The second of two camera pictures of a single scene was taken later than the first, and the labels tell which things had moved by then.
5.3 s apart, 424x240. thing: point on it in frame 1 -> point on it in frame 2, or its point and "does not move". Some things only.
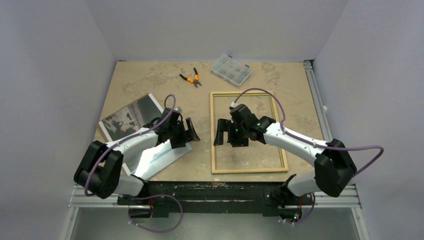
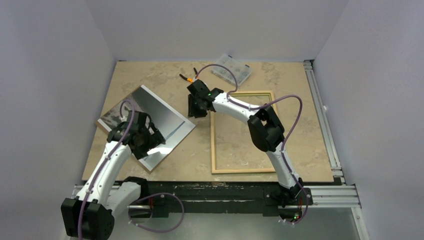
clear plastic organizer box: (231, 69) does not move
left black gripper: (188, 136) -> (155, 139)
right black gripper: (232, 136) -> (194, 106)
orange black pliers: (191, 80) does not move
